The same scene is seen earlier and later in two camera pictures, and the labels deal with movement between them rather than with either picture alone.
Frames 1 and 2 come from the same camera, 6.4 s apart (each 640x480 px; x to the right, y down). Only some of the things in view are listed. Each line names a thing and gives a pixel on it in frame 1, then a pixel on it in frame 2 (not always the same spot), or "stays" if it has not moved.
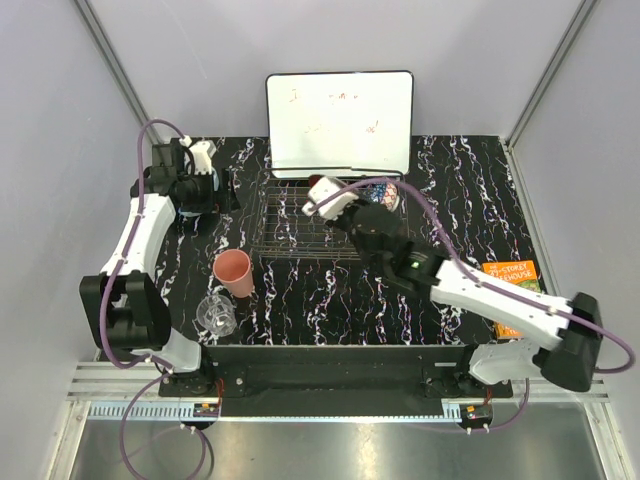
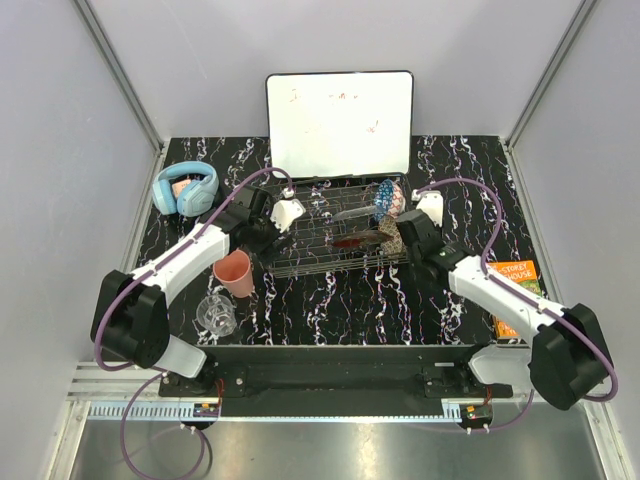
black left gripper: [226, 200] to [268, 250]
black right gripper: [338, 222] to [437, 229]
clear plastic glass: [217, 315] stays
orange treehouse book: [521, 272] stays
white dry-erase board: [340, 123] stays
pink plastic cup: [233, 268] stays
